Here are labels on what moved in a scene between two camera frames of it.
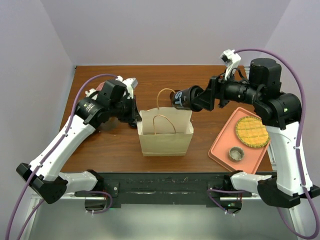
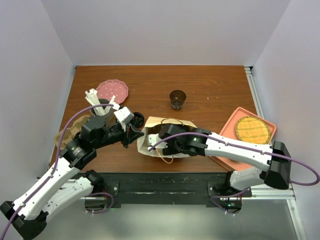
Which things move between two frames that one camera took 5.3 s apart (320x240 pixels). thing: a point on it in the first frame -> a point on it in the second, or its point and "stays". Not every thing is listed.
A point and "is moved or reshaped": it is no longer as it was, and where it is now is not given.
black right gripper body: x=233 y=90 -> x=168 y=149
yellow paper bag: x=165 y=131 is moved or reshaped
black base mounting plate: x=209 y=189 stays
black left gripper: x=134 y=115 -> x=129 y=135
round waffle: x=251 y=131 stays
